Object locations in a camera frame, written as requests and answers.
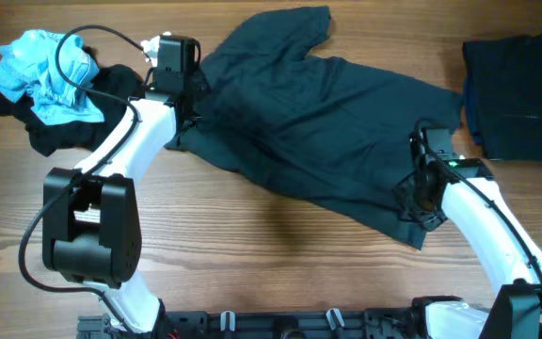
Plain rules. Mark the folded dark navy garment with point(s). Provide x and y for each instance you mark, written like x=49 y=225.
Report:
x=503 y=96

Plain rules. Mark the light blue crumpled garment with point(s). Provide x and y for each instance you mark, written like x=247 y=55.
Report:
x=54 y=81

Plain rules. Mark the dark green t-shirt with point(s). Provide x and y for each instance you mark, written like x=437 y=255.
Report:
x=323 y=130

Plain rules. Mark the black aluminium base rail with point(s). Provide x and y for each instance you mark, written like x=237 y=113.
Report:
x=374 y=323

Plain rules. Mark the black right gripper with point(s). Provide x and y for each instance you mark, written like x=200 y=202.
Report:
x=402 y=190

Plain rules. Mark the black garment with logo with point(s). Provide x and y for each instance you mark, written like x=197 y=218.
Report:
x=117 y=81

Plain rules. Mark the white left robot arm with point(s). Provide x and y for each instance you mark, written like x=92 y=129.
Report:
x=90 y=224

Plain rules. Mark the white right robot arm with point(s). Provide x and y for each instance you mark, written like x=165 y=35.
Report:
x=445 y=186

